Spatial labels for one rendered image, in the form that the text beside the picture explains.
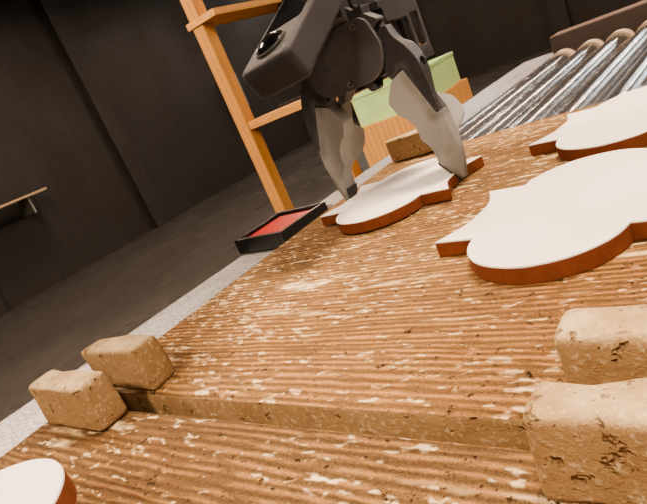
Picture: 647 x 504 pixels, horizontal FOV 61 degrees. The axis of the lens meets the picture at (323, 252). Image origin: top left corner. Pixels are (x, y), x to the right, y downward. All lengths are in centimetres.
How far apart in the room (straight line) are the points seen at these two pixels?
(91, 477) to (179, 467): 5
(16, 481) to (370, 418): 13
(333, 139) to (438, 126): 9
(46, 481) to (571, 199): 26
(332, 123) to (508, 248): 24
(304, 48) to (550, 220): 19
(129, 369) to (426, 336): 16
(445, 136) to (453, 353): 23
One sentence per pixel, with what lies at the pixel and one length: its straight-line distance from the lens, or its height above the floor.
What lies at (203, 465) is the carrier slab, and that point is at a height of 94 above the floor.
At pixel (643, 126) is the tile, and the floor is 95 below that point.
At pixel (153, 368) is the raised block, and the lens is 31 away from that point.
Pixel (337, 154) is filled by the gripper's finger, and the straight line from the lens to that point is 47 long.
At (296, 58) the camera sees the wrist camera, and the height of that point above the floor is 106.
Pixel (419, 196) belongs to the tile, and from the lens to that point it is 41.
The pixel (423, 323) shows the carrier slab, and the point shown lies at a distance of 24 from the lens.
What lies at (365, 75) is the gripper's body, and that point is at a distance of 43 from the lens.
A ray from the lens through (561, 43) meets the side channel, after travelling 125.
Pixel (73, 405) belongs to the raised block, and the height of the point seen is 95.
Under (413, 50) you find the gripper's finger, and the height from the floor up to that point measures 104.
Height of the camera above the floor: 105
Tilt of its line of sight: 16 degrees down
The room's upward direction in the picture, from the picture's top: 24 degrees counter-clockwise
